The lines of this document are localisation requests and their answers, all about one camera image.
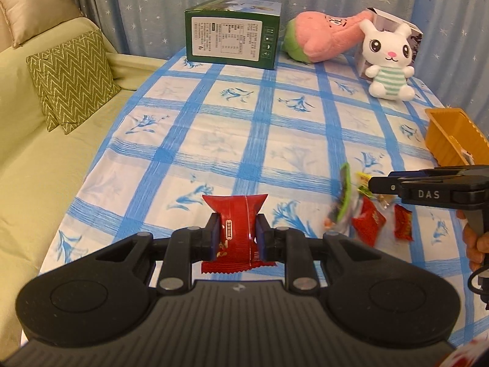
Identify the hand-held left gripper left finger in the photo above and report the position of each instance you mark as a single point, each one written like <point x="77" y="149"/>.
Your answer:
<point x="215" y="237"/>

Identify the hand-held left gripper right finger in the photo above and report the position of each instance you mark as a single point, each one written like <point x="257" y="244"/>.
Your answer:
<point x="261" y="237"/>

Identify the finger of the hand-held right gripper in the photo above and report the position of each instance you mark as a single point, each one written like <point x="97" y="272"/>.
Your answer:
<point x="431" y="172"/>
<point x="386" y="186"/>

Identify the golden candy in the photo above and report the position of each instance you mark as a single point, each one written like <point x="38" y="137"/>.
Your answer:
<point x="382" y="200"/>

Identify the long red snack packet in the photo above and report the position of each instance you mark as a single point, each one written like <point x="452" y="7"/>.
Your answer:
<point x="237" y="218"/>

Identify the red packet with white label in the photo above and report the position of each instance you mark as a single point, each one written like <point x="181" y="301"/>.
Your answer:
<point x="368" y="220"/>

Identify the small red candy packet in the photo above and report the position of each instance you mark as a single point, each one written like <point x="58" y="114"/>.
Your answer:
<point x="404" y="223"/>

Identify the orange plastic tray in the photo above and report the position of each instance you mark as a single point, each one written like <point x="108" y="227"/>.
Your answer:
<point x="450" y="133"/>

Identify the silver green snack packet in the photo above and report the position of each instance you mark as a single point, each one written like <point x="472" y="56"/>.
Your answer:
<point x="344" y="198"/>

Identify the person's right hand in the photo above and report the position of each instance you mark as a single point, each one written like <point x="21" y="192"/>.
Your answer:
<point x="473" y="248"/>

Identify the blue checked tablecloth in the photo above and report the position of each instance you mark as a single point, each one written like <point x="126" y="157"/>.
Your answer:
<point x="267" y="141"/>

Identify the white rabbit plush toy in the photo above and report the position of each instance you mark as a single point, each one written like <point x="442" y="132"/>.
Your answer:
<point x="386" y="49"/>

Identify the grey printed box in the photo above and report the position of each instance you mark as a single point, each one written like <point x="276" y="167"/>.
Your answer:
<point x="414" y="42"/>

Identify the pink plush toy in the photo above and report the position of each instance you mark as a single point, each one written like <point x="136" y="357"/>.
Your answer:
<point x="317" y="34"/>

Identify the green covered sofa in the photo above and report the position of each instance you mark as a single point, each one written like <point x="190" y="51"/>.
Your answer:
<point x="38" y="179"/>

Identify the green cardboard box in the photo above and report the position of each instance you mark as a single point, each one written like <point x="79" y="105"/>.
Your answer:
<point x="225" y="38"/>

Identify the green zigzag pillow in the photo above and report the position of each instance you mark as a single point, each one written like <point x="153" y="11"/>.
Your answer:
<point x="72" y="80"/>

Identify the blue star curtain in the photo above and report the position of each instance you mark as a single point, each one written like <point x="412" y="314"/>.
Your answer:
<point x="152" y="7"/>

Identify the beige satin pillow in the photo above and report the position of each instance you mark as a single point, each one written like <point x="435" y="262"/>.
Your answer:
<point x="34" y="7"/>

